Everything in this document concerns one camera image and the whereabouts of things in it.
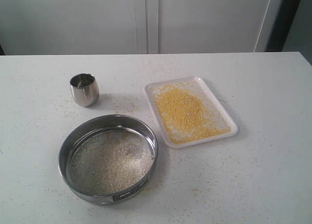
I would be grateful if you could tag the round stainless steel sieve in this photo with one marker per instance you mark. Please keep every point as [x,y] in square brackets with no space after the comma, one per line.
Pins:
[93,127]

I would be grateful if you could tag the yellow grain pile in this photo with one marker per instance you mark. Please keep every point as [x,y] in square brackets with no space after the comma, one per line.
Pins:
[110,162]

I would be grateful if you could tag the stainless steel cup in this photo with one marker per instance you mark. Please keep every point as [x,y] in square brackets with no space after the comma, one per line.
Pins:
[84,89]

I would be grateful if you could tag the yellow millet in tray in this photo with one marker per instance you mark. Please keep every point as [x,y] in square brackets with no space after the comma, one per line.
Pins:
[187,113]

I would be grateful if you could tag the white plastic tray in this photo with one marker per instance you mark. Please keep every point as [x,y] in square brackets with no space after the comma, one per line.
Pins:
[209,94]

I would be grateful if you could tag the white cabinet doors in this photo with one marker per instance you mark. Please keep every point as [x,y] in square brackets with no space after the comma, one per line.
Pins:
[66,27]

